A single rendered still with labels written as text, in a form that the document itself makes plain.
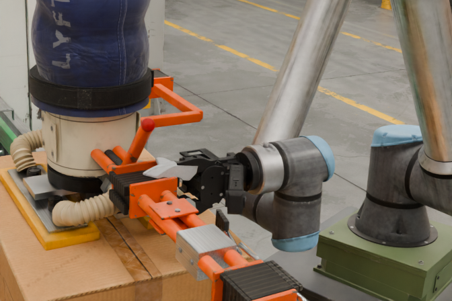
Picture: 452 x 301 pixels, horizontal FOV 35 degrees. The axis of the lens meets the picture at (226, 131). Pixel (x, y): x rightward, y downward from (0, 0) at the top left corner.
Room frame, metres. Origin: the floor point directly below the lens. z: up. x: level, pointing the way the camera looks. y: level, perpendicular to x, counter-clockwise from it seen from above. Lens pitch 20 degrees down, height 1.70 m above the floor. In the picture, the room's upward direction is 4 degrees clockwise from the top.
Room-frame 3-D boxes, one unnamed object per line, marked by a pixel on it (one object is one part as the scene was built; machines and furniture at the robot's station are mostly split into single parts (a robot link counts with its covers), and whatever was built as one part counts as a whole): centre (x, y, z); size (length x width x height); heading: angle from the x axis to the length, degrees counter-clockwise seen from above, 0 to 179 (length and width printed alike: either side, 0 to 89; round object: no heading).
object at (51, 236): (1.23, 0.34, 1.09); 0.34 x 0.10 x 0.05; 31
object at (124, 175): (1.07, 0.13, 1.20); 0.10 x 0.08 x 0.06; 121
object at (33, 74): (1.28, 0.26, 1.31); 0.23 x 0.23 x 0.04
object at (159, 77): (1.67, 0.19, 1.20); 0.09 x 0.08 x 0.05; 121
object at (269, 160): (1.18, -0.06, 1.20); 0.09 x 0.05 x 0.10; 32
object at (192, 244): (0.88, 0.02, 1.19); 0.07 x 0.07 x 0.04; 31
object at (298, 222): (1.23, -0.14, 1.08); 0.12 x 0.09 x 0.12; 37
